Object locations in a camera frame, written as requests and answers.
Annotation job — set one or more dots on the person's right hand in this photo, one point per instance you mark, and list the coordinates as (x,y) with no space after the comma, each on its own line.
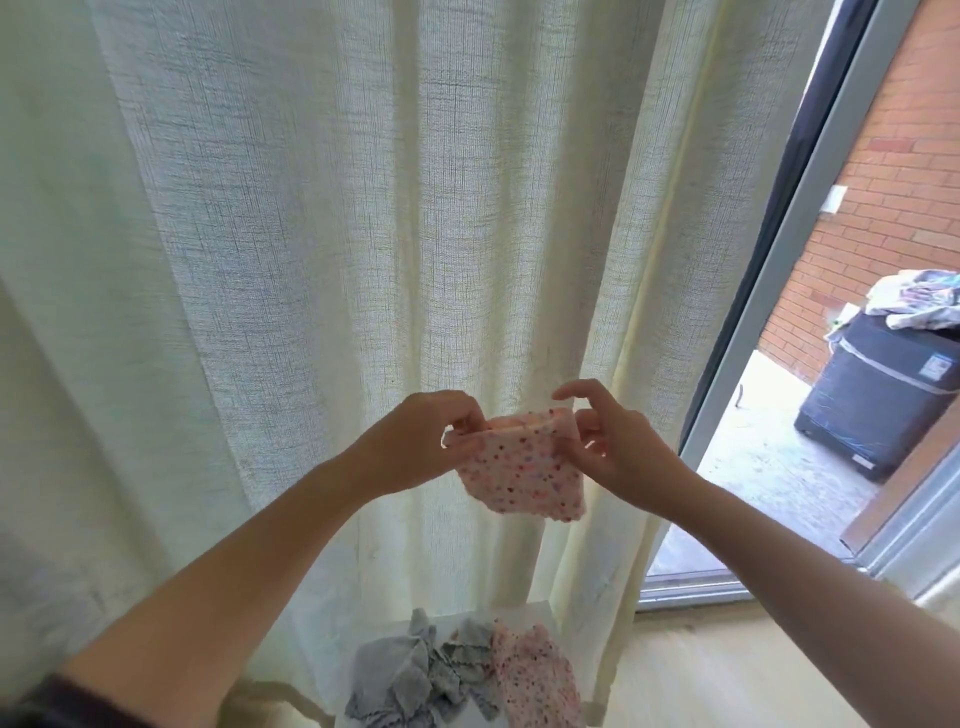
(630,450)

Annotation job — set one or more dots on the person's left hand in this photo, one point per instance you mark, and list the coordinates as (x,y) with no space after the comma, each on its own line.
(413,443)

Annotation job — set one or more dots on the pink floral cloth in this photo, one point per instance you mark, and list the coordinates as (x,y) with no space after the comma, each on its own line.
(537,683)
(518,473)

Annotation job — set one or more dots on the pile of grey cloths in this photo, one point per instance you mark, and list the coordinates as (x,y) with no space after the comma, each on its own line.
(393,675)
(473,653)

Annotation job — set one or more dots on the person's left forearm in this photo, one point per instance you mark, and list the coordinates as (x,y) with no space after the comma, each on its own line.
(225,600)

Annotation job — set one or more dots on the person's right forearm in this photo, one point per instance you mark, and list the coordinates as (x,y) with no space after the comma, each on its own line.
(825,585)

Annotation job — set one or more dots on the person's grey sleeve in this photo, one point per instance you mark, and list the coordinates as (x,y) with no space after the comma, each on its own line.
(68,708)

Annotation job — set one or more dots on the white table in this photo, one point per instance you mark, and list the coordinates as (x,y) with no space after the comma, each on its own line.
(533,612)

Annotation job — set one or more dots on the white linen curtain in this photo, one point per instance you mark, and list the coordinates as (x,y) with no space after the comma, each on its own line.
(375,195)

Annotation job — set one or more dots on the dark blue tarpaulin cover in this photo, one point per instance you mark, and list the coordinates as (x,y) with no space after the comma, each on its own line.
(878,398)

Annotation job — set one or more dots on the brown wooden board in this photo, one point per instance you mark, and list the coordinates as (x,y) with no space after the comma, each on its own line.
(900,488)

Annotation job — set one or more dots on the white patterned cloth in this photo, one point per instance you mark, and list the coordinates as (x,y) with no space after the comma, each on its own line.
(918,300)

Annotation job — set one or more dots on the white sliding door frame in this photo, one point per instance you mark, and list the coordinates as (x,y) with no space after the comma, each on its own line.
(780,285)

